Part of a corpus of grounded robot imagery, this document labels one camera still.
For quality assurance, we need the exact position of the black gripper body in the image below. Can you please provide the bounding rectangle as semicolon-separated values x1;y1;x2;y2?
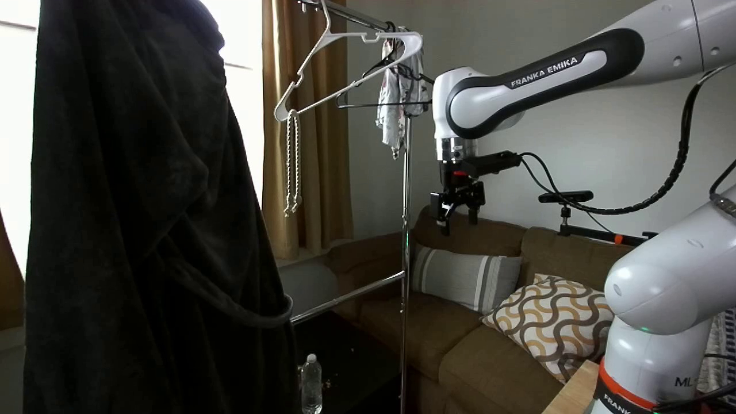
439;159;488;202

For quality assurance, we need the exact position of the white plastic hanger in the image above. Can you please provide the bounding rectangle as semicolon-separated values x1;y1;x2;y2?
271;0;426;124

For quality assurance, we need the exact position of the thin black hanger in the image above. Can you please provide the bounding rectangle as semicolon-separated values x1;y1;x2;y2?
337;37;434;115

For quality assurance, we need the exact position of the metal clothes rack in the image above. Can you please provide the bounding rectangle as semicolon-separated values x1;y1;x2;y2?
297;0;420;414

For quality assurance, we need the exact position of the grey striped pillow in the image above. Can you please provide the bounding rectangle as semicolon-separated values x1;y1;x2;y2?
412;243;524;317

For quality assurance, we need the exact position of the white hanging cloth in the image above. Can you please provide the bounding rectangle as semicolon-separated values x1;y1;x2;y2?
372;63;412;160

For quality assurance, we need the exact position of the tan curtain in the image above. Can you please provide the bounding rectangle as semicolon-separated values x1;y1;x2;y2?
259;0;356;262

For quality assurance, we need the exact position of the brown sofa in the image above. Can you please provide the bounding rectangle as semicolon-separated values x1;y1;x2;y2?
326;205;639;414

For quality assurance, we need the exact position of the brown white patterned pillow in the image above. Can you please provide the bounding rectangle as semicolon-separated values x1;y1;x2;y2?
480;271;616;385

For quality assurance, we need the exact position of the metal edged side table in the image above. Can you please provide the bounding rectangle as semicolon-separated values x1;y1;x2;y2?
273;255;407;328

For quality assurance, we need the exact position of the clear water bottle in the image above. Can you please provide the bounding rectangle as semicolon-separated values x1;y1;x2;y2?
295;351;326;414

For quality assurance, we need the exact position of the black hanging robe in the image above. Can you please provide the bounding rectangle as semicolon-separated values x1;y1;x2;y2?
21;0;303;414

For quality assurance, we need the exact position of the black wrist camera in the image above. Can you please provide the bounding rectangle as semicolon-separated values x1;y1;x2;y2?
458;148;527;181

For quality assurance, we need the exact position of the black camera on stand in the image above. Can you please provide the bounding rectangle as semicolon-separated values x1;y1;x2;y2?
535;189;661;248

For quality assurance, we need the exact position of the white twisted rope chain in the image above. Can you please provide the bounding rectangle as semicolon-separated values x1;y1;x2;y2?
281;108;303;217

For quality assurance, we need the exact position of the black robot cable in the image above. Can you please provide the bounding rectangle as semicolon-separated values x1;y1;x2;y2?
518;61;736;217

